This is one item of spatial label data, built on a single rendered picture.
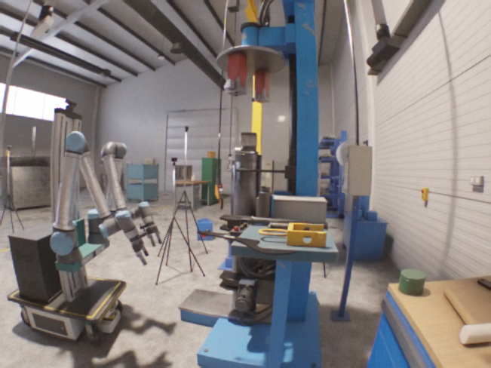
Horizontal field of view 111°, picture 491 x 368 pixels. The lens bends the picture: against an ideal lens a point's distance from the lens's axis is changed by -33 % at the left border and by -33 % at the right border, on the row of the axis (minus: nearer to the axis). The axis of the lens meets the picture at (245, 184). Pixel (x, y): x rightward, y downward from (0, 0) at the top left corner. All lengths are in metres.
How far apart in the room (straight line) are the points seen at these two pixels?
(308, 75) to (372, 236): 2.77
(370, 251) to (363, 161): 2.25
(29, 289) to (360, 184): 2.77
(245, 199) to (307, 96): 0.90
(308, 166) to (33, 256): 2.15
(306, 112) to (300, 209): 0.77
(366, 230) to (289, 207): 2.66
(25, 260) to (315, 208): 2.09
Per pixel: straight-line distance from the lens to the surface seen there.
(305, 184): 1.86
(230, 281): 1.96
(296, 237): 1.00
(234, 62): 1.97
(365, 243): 4.05
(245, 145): 1.96
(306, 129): 1.88
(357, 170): 2.09
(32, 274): 2.20
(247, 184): 1.91
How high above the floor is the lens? 1.35
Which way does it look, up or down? 3 degrees down
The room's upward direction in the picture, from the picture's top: 2 degrees clockwise
